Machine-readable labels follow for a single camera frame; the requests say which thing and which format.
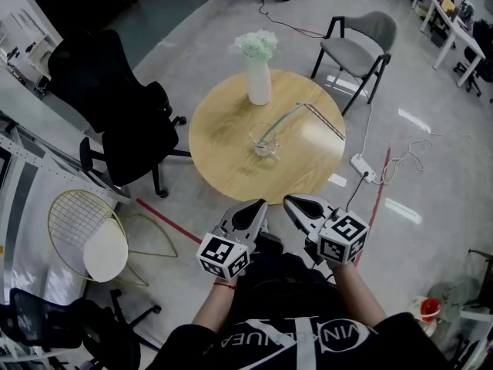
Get white power strip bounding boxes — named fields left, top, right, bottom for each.
left=349, top=153, right=377, bottom=184

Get striped paper straw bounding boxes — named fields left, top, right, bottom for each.
left=310, top=103, right=347, bottom=136

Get white flower bunch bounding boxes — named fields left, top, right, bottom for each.
left=229, top=29, right=279, bottom=60

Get white container with red top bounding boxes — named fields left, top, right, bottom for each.
left=418, top=298, right=442, bottom=337

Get grey chair with black legs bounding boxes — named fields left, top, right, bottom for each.
left=310, top=11, right=398, bottom=117

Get person's black printed shirt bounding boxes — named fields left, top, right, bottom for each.
left=146, top=306, right=455, bottom=370

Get white cable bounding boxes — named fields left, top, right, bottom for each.
left=361, top=98, right=475, bottom=187

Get white desk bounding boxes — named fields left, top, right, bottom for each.
left=404, top=0, right=487, bottom=88

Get white metal shelving unit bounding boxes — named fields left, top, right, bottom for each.
left=0, top=108, right=132, bottom=304

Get person's dark trousers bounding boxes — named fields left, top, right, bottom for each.
left=234, top=233, right=344, bottom=319

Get person's right forearm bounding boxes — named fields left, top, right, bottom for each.
left=330, top=262, right=388, bottom=329

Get black desk chair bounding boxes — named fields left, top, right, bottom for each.
left=453, top=19, right=493, bottom=98

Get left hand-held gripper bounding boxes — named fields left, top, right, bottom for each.
left=195, top=198, right=269, bottom=281

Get black padded office chair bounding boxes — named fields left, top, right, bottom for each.
left=46, top=29, right=192, bottom=199

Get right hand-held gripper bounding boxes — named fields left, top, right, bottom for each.
left=283, top=193, right=371, bottom=270

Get black mesh office chair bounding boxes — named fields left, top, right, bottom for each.
left=0, top=288, right=163, bottom=370

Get black cable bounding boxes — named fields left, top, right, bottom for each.
left=344, top=172, right=369, bottom=212

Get gold wire chair white cushion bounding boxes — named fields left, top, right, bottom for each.
left=48, top=190, right=179, bottom=288

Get round wooden table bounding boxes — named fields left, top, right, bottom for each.
left=187, top=69, right=347, bottom=207

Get red cable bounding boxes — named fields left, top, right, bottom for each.
left=257, top=0, right=327, bottom=38

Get teal bent straw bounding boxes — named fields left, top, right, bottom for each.
left=253, top=103, right=307, bottom=148

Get person's left forearm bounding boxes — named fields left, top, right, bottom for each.
left=190, top=279, right=239, bottom=333

